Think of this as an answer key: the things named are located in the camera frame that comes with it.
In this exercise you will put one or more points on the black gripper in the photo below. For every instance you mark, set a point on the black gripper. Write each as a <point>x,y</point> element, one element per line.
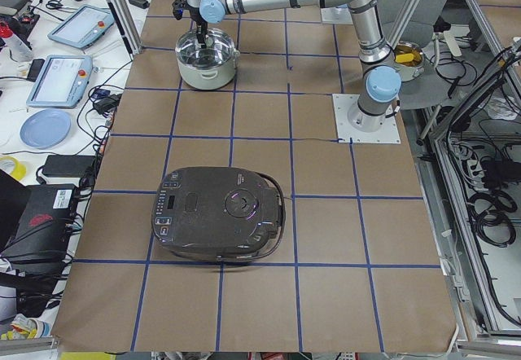
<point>199,19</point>

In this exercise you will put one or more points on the glass pot lid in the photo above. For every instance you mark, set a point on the glass pot lid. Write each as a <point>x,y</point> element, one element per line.
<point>217,49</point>

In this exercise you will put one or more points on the pale green cooking pot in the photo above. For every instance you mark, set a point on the pale green cooking pot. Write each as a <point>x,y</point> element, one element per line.
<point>209,79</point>

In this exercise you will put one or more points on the far blue teach pendant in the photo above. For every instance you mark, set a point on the far blue teach pendant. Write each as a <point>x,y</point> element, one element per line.
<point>83,28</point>

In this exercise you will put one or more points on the blue teach pendant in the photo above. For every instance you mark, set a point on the blue teach pendant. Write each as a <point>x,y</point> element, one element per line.
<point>83,28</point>
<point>61,82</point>

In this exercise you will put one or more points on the near blue teach pendant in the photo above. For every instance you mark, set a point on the near blue teach pendant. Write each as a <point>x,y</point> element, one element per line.
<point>61,82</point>

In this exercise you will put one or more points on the white spray bottle red cap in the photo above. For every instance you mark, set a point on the white spray bottle red cap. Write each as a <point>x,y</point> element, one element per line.
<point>20,51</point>

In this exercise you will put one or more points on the light blue plate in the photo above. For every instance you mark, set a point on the light blue plate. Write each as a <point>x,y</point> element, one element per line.
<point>45,129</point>

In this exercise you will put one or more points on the dark grey rice cooker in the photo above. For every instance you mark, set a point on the dark grey rice cooker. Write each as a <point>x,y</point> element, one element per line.
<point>219,214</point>

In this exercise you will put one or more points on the black power adapter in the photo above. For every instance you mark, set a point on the black power adapter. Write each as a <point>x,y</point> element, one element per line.
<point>66,166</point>

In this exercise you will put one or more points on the steel bowl with yellow items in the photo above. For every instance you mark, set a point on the steel bowl with yellow items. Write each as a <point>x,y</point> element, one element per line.
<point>409,60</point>

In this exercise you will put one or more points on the yellow tape roll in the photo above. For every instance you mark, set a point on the yellow tape roll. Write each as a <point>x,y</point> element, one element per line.
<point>13,167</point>

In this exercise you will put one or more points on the grey chair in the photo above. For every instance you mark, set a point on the grey chair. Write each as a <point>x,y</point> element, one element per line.
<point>419,86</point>

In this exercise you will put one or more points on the black computer box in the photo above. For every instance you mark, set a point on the black computer box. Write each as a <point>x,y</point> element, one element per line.
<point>38,221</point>

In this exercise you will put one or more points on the aluminium frame post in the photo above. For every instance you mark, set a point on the aluminium frame post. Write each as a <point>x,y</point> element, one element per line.
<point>126,25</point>

